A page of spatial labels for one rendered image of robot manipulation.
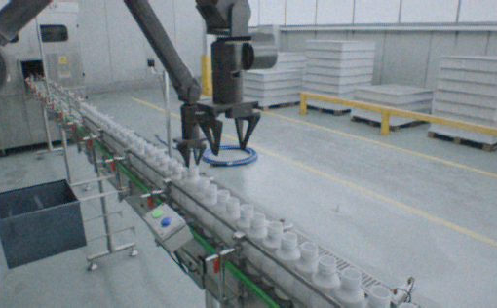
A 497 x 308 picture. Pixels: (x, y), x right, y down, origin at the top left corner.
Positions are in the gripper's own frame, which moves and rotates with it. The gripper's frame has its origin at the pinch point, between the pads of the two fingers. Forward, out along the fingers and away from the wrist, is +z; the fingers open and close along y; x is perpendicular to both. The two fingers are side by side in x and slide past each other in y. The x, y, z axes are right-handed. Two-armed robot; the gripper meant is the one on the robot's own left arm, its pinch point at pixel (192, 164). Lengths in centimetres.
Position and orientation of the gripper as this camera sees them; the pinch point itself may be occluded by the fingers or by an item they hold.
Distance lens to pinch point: 118.6
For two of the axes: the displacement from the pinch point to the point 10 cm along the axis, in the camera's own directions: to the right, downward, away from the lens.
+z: 0.0, 9.5, 3.2
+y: -8.0, 1.9, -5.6
